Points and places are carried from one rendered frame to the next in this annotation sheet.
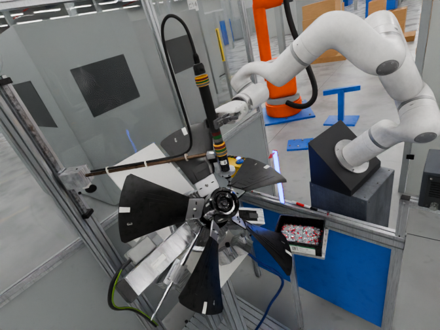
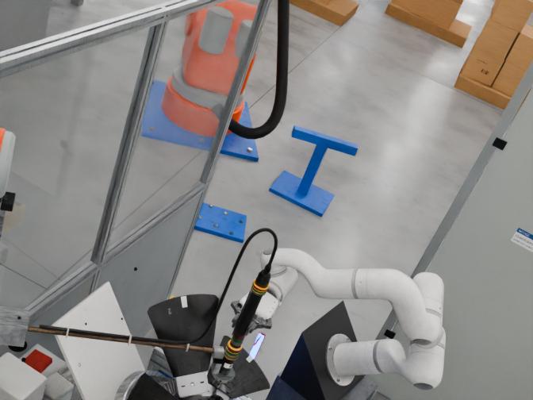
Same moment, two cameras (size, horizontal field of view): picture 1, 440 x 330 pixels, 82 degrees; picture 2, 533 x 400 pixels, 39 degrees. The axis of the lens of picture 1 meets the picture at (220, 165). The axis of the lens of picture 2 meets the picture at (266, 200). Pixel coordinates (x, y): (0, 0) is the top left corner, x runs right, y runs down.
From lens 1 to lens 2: 152 cm
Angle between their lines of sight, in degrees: 29
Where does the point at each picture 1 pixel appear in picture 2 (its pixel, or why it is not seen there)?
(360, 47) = (410, 317)
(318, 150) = (310, 345)
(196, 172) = (184, 363)
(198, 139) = (199, 320)
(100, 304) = not seen: outside the picture
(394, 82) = not seen: hidden behind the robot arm
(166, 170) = (117, 331)
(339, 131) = (337, 320)
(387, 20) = (437, 295)
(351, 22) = (412, 295)
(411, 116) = (419, 361)
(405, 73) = not seen: hidden behind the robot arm
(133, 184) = (143, 386)
